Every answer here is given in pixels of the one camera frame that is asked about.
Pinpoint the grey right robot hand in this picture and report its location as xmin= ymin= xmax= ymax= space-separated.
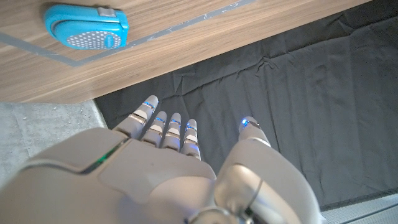
xmin=0 ymin=95 xmax=326 ymax=224

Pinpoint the blue toy phone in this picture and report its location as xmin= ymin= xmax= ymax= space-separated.
xmin=43 ymin=3 xmax=130 ymax=50

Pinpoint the grey tape rectangle marking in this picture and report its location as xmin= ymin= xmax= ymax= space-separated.
xmin=0 ymin=0 xmax=259 ymax=68

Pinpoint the black backdrop curtain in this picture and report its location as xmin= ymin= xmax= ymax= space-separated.
xmin=95 ymin=0 xmax=398 ymax=212

